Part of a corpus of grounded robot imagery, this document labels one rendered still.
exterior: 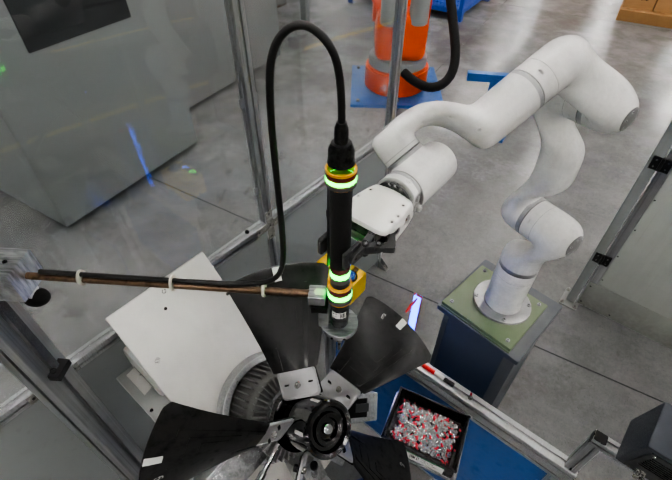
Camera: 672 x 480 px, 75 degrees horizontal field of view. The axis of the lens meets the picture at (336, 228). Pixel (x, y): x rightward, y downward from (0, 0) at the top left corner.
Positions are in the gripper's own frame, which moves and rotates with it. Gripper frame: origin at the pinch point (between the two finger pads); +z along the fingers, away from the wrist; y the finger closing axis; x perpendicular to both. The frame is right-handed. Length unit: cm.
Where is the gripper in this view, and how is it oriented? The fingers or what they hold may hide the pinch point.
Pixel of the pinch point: (338, 248)
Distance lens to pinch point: 68.8
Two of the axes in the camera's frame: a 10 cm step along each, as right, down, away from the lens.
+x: 0.0, -7.2, -6.9
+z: -6.4, 5.3, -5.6
